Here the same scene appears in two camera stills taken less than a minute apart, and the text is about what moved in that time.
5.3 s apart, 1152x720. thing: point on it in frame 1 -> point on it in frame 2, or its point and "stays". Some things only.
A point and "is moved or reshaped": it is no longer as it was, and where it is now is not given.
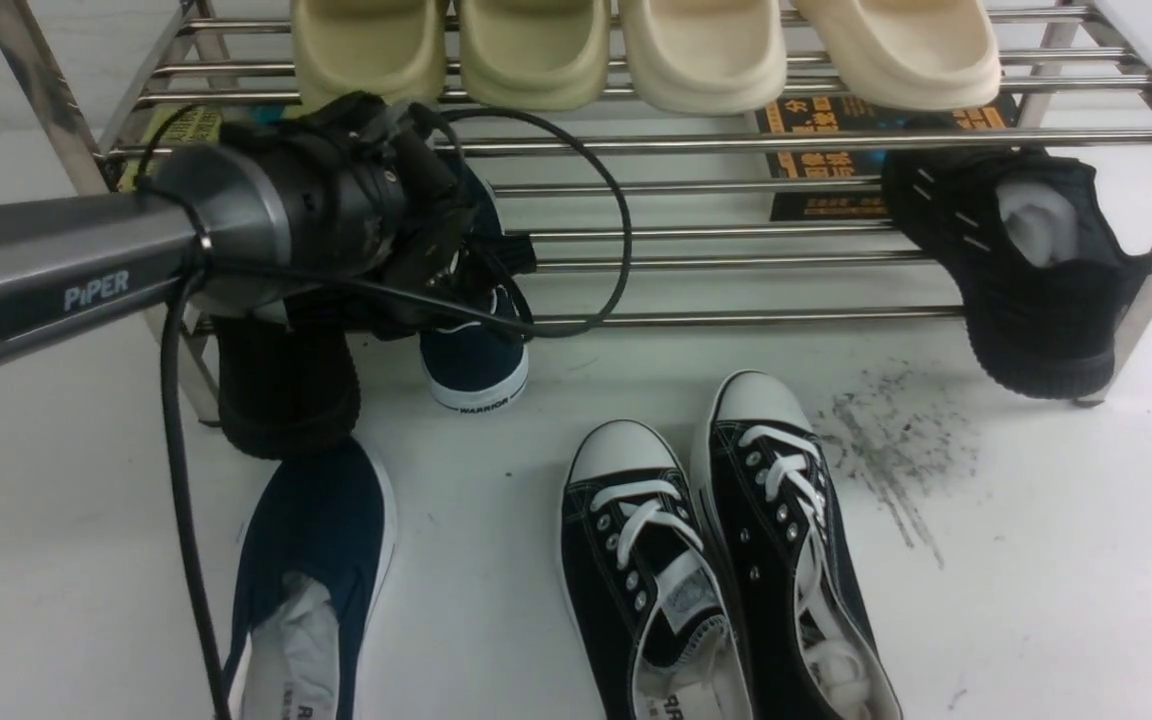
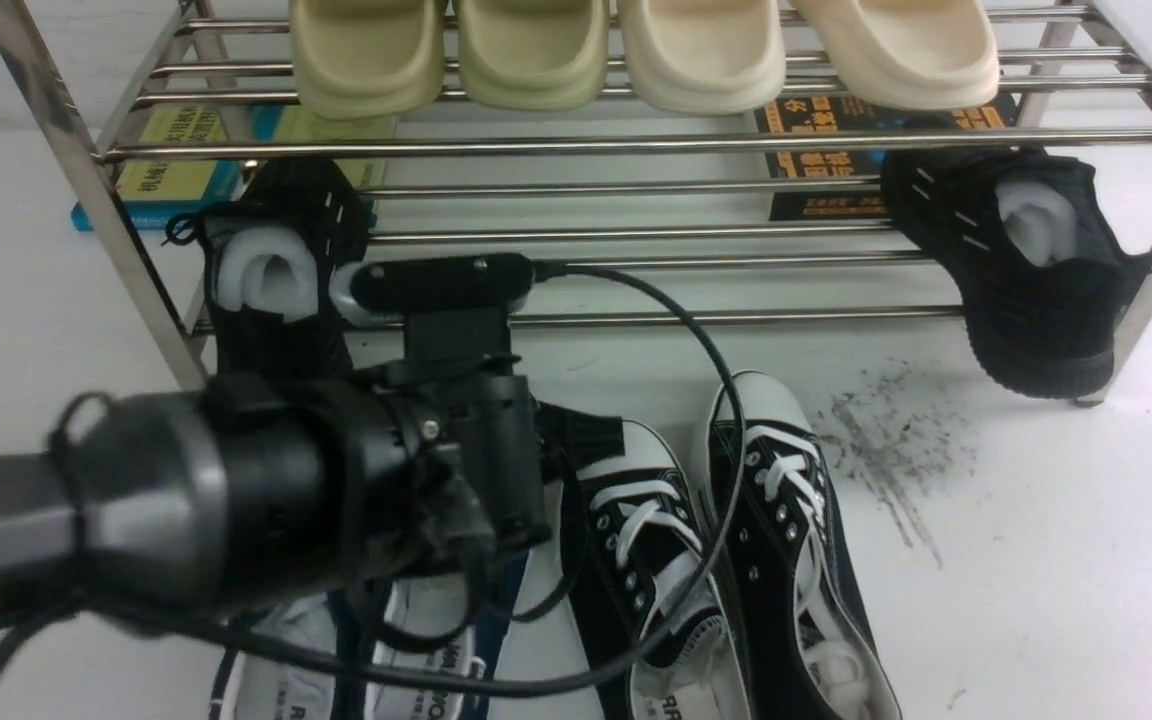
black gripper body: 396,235 -> 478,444
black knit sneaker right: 1040,265 stays
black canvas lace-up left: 649,581 stays
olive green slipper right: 537,55 stays
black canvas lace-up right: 777,535 stays
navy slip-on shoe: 468,367 is moved or reshaped
